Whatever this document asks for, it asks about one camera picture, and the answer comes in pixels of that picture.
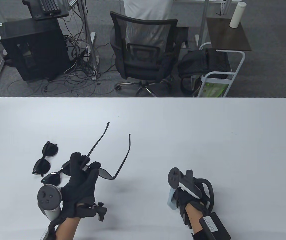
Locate person's right hand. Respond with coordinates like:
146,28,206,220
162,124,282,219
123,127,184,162
174,187,210,220

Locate person's left hand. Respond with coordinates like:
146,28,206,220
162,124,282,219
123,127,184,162
60,152,102,220

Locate grey and white controller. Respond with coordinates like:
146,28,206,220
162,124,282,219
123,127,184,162
37,184,62,222
168,167,215,213

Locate light blue cleaning cloth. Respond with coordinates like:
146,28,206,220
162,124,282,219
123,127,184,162
167,187,181,210

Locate black sunglasses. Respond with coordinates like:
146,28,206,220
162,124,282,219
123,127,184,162
41,160,71,186
32,141,59,178
82,122,131,180

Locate person's right forearm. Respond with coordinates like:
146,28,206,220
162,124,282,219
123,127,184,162
185,204,204,240

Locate person's left forearm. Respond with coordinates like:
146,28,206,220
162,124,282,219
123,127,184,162
55,217,81,240

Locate green packet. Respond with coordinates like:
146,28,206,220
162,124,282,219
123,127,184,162
203,82,229,97

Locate black mesh office chair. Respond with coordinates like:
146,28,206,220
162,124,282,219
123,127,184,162
109,11,190,98

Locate black backpack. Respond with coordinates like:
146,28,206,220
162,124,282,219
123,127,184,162
177,48,231,95

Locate black computer tower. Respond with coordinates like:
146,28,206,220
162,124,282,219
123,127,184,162
0,18,69,82

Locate white desk leg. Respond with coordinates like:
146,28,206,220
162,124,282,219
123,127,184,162
78,0,100,80

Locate dark brown side table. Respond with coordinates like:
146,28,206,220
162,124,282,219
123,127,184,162
205,17,252,52

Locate black keyboard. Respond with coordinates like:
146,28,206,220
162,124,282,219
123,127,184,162
39,0,61,12

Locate black keyboard tray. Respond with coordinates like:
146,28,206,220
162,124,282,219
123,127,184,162
22,0,69,20

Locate white cylindrical bottle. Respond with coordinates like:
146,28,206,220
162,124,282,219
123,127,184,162
229,1,246,28

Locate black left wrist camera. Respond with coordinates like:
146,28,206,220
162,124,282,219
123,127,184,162
77,196,108,222

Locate tangle of black cables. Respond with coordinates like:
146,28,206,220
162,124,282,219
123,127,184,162
8,0,116,97

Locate white metal desk frame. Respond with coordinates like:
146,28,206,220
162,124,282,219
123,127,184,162
195,0,233,49

